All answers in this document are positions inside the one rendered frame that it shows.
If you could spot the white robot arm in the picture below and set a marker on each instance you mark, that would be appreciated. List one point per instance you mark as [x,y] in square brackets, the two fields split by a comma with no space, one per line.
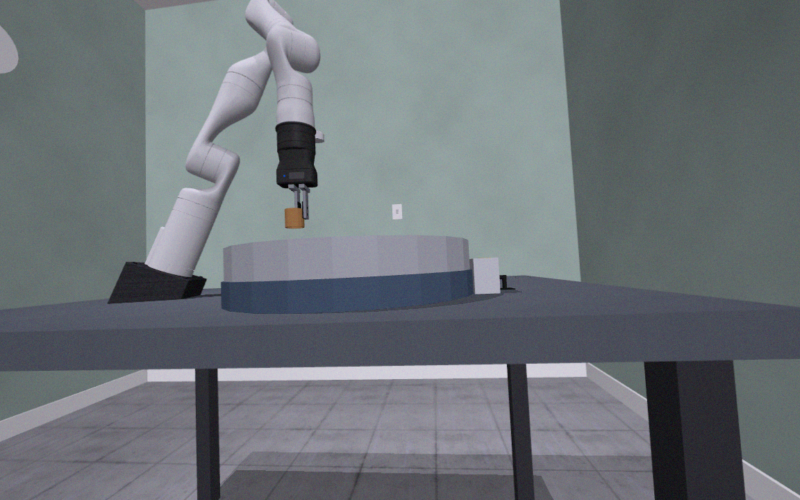
[178,246]

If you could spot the bronze bushing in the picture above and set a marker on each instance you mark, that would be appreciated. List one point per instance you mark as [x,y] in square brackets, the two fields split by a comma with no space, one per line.
[294,218]

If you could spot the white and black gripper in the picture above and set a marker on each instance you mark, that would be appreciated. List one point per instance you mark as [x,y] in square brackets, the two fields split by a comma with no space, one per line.
[296,138]

